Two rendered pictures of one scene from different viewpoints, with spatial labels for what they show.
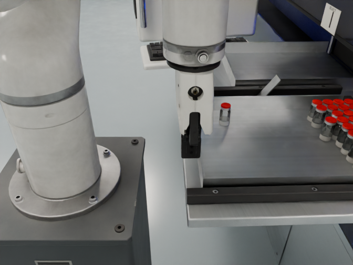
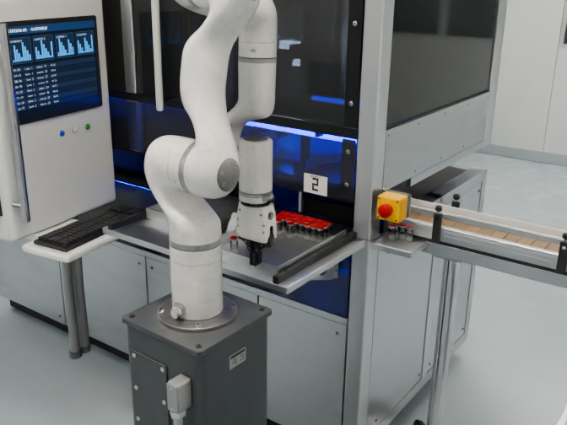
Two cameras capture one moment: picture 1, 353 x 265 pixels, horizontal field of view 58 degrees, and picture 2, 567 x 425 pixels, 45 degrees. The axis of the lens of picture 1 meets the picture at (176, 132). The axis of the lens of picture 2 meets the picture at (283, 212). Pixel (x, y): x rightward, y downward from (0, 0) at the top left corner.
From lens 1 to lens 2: 144 cm
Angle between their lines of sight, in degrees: 49
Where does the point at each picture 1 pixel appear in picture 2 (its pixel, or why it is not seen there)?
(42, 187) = (210, 309)
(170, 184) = not seen: outside the picture
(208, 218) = (294, 283)
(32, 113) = (216, 251)
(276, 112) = not seen: hidden behind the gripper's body
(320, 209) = (326, 260)
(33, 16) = (191, 201)
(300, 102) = not seen: hidden behind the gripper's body
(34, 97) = (218, 240)
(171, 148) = (18, 401)
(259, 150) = (272, 254)
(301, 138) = (280, 241)
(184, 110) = (267, 227)
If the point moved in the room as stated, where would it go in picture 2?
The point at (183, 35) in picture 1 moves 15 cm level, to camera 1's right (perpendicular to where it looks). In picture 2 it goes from (263, 188) to (299, 174)
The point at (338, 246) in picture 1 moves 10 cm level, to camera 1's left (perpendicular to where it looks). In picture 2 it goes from (314, 320) to (295, 332)
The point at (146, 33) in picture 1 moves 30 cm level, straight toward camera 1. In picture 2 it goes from (19, 228) to (86, 250)
